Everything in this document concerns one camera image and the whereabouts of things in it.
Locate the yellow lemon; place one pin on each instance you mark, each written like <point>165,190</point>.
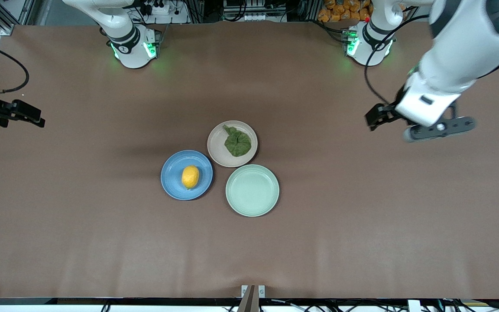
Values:
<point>190,177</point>

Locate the table edge mounting bracket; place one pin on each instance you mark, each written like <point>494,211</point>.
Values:
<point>253,299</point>

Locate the pile of orange packets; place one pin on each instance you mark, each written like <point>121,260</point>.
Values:
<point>345,11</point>

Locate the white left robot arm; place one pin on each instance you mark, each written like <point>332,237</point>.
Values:
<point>466,43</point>

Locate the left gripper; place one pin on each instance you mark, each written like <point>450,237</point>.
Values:
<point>387,112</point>

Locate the pale pink plate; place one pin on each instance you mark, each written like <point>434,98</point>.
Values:
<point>217,149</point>

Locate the blue plate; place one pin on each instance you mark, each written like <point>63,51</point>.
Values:
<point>173,182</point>

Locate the green lettuce leaf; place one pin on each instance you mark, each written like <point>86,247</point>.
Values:
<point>237,145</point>

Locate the pale green plate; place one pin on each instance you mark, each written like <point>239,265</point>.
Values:
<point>252,190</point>

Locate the white power strip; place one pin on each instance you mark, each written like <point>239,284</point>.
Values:
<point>163,8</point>

